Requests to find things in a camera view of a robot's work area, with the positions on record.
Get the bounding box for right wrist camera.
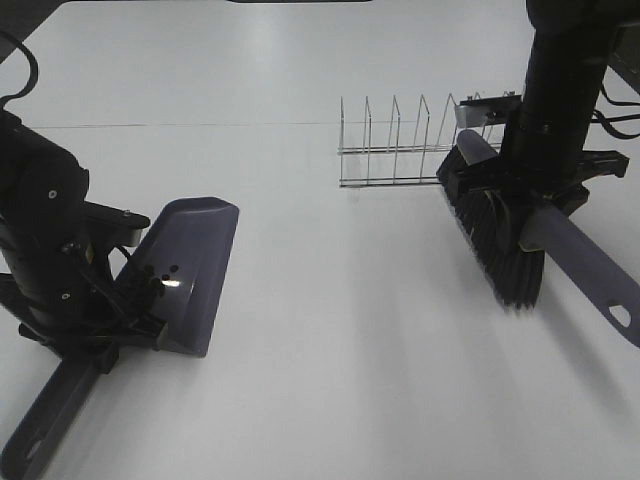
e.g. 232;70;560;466
454;94;521;129

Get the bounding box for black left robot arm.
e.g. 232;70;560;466
1;111;167;356

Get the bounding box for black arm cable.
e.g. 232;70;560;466
592;79;640;141
0;30;40;109

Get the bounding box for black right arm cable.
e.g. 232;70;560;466
592;79;640;141

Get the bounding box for metal wire rack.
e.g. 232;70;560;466
338;89;526;189

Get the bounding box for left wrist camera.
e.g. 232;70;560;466
84;201;151;247

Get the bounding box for pile of coffee beans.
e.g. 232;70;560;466
142;265;181;296

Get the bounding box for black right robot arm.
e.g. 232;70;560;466
437;1;639;213

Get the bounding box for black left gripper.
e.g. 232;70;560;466
18;279;168;372

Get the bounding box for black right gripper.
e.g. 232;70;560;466
447;150;629;213

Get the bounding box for purple plastic dustpan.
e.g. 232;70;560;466
1;197;239;479

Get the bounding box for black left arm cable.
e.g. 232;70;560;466
0;30;40;109

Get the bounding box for purple brush with black bristles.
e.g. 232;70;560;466
437;130;639;345

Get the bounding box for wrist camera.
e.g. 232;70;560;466
454;94;521;129
84;201;151;247

